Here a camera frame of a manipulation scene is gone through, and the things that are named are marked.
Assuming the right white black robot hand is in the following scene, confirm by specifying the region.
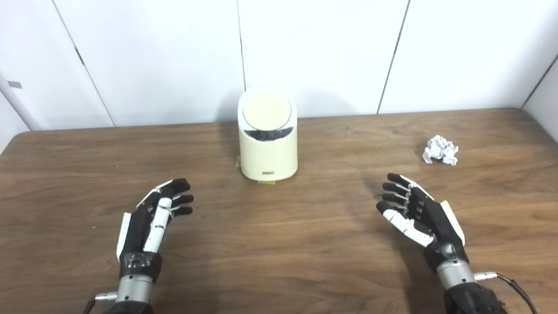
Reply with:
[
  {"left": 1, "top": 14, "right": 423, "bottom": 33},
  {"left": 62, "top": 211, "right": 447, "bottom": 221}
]
[{"left": 376, "top": 173, "right": 470, "bottom": 273}]

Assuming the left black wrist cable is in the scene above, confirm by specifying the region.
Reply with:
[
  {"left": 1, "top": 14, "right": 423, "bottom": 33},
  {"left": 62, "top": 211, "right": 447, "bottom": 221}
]
[{"left": 83, "top": 292, "right": 118, "bottom": 314}]

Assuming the white paper ball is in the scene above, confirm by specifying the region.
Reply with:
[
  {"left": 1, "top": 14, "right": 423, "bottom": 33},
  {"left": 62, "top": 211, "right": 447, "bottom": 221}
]
[{"left": 422, "top": 135, "right": 459, "bottom": 166}]

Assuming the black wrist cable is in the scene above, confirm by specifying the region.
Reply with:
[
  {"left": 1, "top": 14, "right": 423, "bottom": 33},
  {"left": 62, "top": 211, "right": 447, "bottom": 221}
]
[
  {"left": 83, "top": 292, "right": 118, "bottom": 314},
  {"left": 474, "top": 271, "right": 539, "bottom": 314}
]

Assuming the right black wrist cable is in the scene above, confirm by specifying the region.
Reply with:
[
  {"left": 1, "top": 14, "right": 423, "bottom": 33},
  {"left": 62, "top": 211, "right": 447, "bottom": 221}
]
[{"left": 474, "top": 271, "right": 539, "bottom": 314}]

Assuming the cream-colored lidded bin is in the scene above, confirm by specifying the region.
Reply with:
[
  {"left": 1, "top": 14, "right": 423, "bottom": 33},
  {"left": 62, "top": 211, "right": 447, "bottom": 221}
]
[{"left": 238, "top": 89, "right": 299, "bottom": 182}]

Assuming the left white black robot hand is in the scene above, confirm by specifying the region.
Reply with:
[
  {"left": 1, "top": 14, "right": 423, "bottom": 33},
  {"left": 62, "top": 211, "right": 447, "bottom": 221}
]
[{"left": 116, "top": 178, "right": 194, "bottom": 280}]

